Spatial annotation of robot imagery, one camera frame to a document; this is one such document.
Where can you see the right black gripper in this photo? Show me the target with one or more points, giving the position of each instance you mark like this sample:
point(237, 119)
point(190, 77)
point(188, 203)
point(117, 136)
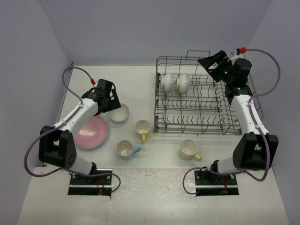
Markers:
point(207, 63)

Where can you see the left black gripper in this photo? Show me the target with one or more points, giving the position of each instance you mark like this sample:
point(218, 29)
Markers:
point(114, 103)

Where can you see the white bowl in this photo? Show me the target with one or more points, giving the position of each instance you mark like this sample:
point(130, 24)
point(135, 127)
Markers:
point(182, 83)
point(121, 114)
point(168, 81)

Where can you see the yellow mug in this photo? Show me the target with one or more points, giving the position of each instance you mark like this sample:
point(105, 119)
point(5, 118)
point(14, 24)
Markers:
point(142, 128)

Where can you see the blue mug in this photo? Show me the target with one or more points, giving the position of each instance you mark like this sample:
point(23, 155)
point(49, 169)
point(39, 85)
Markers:
point(125, 149)

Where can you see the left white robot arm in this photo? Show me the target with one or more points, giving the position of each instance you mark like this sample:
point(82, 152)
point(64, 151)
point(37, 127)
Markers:
point(57, 145)

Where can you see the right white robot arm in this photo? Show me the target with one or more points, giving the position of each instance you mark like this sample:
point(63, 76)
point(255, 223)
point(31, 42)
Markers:
point(257, 147)

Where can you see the pink plate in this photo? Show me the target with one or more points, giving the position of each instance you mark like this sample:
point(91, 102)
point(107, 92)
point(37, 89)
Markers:
point(92, 134)

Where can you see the light green mug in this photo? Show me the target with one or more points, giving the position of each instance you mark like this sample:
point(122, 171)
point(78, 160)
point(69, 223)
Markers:
point(189, 150)

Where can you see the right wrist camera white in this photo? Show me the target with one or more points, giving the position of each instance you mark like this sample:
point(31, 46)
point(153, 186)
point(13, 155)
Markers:
point(238, 54)

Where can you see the grey wire dish rack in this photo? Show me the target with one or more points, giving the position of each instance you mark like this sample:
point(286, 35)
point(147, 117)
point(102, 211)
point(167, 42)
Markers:
point(203, 110)

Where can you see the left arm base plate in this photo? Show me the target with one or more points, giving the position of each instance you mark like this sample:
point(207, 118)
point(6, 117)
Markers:
point(90, 186)

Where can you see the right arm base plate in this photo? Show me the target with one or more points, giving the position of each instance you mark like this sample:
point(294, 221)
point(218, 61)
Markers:
point(208, 184)

